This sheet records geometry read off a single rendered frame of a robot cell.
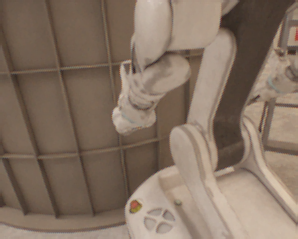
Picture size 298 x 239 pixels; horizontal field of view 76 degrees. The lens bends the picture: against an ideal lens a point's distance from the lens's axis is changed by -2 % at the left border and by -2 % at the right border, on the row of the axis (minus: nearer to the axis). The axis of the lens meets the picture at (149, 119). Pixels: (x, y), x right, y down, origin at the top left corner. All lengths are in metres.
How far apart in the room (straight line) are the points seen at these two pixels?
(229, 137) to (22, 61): 0.79
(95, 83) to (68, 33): 0.21
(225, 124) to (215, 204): 0.20
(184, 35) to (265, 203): 0.48
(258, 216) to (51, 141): 0.82
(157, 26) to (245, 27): 0.24
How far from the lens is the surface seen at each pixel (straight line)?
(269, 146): 1.21
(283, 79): 0.67
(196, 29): 0.23
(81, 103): 0.87
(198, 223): 0.73
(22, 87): 0.94
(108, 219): 1.14
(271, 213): 0.60
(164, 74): 0.25
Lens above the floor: 0.85
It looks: 22 degrees down
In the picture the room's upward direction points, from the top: 4 degrees counter-clockwise
